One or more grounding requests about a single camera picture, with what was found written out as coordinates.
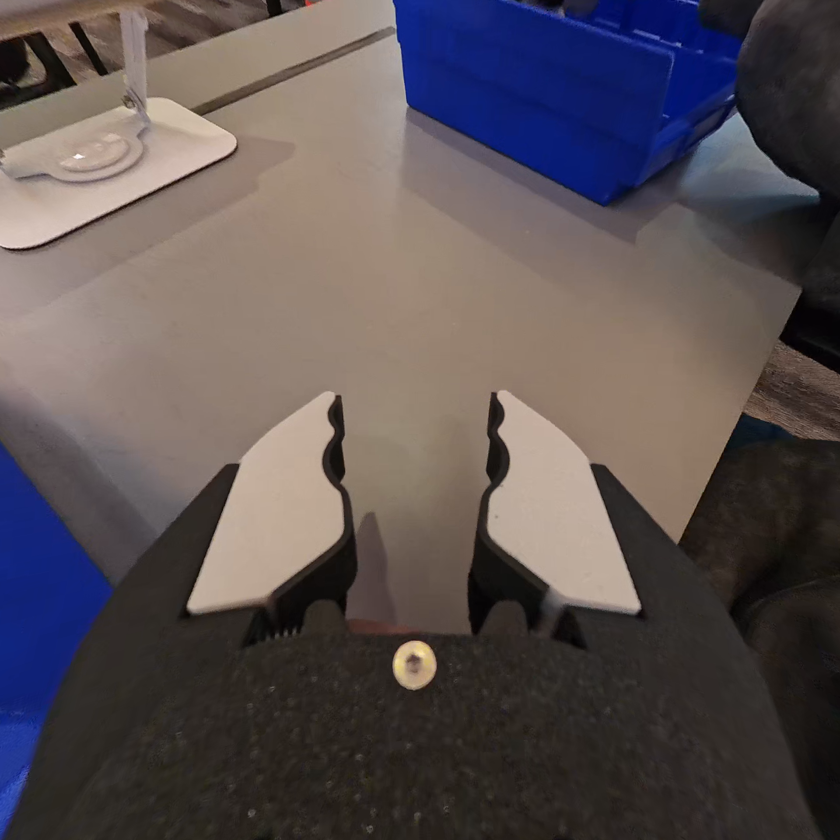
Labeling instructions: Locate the black metal frame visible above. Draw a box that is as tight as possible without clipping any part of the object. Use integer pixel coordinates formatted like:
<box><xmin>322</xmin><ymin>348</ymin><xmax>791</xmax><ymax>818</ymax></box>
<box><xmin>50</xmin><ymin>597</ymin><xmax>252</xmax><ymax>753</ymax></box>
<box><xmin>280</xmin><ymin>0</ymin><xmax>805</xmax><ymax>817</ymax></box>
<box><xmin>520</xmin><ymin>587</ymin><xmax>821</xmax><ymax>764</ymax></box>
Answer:
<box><xmin>0</xmin><ymin>20</ymin><xmax>109</xmax><ymax>109</ymax></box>

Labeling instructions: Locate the person's right forearm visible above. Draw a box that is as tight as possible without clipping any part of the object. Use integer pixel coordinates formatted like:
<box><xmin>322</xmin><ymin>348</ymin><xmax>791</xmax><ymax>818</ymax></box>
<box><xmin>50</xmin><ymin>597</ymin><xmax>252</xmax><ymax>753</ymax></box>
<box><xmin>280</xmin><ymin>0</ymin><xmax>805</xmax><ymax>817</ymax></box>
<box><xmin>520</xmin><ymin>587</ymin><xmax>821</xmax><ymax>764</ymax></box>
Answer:
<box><xmin>699</xmin><ymin>0</ymin><xmax>840</xmax><ymax>198</ymax></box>

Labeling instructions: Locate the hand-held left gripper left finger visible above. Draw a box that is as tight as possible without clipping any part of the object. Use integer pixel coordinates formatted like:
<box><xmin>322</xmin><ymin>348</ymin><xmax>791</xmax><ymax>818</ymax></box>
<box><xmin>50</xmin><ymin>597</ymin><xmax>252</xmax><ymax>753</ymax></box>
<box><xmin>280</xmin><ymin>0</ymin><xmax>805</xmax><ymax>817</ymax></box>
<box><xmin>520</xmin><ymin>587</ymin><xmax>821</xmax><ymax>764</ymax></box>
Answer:
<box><xmin>185</xmin><ymin>392</ymin><xmax>358</xmax><ymax>641</ymax></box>

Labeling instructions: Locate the blue plastic bin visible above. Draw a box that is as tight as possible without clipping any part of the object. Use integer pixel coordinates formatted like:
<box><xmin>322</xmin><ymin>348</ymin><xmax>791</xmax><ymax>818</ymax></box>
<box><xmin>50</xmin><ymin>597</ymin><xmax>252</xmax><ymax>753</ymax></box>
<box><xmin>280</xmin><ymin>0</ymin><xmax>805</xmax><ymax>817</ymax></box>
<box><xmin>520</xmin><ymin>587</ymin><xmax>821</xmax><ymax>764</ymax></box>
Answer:
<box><xmin>0</xmin><ymin>443</ymin><xmax>114</xmax><ymax>815</ymax></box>
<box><xmin>392</xmin><ymin>0</ymin><xmax>746</xmax><ymax>206</ymax></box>

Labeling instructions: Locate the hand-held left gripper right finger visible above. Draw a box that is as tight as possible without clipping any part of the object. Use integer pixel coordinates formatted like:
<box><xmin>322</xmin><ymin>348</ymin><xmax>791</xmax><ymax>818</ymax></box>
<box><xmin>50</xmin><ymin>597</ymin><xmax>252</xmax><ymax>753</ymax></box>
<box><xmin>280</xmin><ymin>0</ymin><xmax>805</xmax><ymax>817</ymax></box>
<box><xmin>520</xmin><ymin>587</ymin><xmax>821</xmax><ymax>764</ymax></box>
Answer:
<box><xmin>468</xmin><ymin>390</ymin><xmax>643</xmax><ymax>637</ymax></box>

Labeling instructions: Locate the grey desk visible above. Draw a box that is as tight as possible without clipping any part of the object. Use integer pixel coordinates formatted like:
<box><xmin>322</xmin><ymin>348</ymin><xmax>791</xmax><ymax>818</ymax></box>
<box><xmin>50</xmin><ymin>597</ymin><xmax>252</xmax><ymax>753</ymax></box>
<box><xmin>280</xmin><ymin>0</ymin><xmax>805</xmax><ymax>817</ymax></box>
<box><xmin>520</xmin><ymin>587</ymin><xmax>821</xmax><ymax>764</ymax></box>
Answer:
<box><xmin>0</xmin><ymin>0</ymin><xmax>824</xmax><ymax>634</ymax></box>

